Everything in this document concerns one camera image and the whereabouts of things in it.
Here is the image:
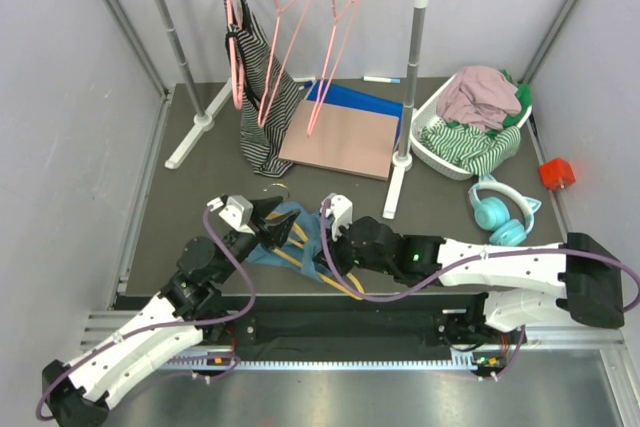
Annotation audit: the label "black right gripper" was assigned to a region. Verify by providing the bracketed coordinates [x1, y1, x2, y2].
[315, 218, 396, 278]

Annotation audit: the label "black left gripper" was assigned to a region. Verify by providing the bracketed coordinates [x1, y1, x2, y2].
[213, 195, 301, 284]

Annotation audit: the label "blue tank top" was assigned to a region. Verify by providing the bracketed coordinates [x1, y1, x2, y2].
[246, 201, 334, 282]

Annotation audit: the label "yellow clothes hanger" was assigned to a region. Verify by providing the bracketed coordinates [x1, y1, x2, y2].
[254, 183, 365, 301]

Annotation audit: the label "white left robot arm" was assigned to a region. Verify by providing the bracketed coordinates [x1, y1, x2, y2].
[36, 195, 300, 426]

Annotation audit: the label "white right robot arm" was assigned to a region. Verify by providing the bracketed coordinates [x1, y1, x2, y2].
[321, 217, 625, 343]

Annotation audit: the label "pink hanger with striped top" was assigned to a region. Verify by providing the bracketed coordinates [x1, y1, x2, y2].
[224, 0, 245, 110]

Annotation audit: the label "pink right clothes hanger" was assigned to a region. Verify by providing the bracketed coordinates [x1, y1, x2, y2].
[306, 0, 360, 136]

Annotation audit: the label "pink clothes hanger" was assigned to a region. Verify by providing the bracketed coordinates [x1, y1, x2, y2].
[256, 0, 315, 128]
[306, 0, 360, 136]

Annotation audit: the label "black white striped tank top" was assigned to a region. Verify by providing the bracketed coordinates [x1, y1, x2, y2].
[226, 0, 302, 178]

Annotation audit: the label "pink middle clothes hanger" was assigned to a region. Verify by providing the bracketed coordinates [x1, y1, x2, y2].
[256, 0, 315, 128]

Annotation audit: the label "pink flat board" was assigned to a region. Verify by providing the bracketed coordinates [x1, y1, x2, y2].
[279, 100, 398, 180]

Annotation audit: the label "teal cat ear headphones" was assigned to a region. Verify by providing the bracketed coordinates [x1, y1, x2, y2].
[468, 174, 542, 247]

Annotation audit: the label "white perforated laundry basket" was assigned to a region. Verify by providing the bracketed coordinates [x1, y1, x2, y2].
[410, 66, 533, 180]

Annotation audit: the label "green white striped garment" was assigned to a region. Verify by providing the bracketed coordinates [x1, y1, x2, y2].
[419, 125, 521, 176]

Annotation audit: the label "blue flat board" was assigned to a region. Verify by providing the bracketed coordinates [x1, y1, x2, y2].
[325, 84, 403, 143]

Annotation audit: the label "white blue marker pen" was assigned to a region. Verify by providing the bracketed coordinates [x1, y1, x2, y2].
[362, 76, 401, 84]

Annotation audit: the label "mauve crumpled garment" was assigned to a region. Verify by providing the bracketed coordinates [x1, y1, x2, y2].
[436, 65, 524, 132]

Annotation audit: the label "red cube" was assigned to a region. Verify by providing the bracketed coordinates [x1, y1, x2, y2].
[539, 158, 576, 191]

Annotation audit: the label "solid green garment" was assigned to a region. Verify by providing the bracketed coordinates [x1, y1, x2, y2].
[444, 68, 533, 139]

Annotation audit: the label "white clothes rack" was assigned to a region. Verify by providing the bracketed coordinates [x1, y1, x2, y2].
[154, 0, 429, 220]

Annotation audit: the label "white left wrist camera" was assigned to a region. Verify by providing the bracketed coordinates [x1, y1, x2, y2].
[206, 195, 254, 234]

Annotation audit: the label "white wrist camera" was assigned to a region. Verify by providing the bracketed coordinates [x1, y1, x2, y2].
[320, 193, 353, 241]
[206, 195, 254, 234]

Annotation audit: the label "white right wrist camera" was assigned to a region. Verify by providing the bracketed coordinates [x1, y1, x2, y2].
[320, 193, 353, 241]

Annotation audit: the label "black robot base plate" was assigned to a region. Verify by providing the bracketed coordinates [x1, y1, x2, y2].
[206, 294, 519, 362]

